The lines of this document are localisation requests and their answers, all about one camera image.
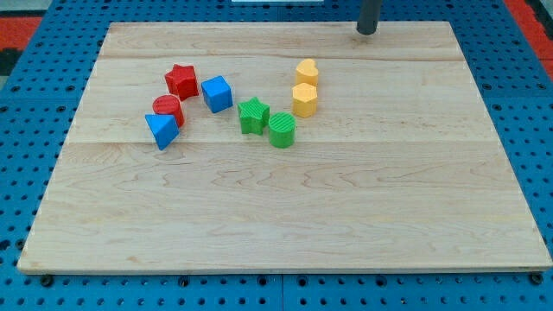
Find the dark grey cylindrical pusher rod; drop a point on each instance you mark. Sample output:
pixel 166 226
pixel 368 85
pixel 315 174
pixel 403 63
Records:
pixel 369 14

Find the yellow heart block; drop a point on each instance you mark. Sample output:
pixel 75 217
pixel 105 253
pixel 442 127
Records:
pixel 307 72

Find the yellow hexagon block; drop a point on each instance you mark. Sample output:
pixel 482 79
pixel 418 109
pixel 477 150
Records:
pixel 305 100

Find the green cylinder block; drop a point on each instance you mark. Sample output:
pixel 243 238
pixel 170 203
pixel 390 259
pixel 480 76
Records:
pixel 282 129

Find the light wooden board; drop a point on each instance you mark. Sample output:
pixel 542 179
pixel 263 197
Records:
pixel 400 170

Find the green star block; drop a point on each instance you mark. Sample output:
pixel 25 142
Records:
pixel 253 116

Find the blue cube block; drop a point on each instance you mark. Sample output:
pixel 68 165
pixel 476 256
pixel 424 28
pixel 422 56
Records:
pixel 217 94

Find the red star block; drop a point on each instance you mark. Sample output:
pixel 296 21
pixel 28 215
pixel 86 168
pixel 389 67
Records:
pixel 181 82

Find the red cylinder block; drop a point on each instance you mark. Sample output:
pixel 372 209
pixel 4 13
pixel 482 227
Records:
pixel 169 105

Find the blue triangle block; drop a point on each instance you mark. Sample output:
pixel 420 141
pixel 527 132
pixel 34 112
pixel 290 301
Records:
pixel 164 129

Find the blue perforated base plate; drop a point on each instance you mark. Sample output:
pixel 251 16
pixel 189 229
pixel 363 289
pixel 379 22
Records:
pixel 42 94

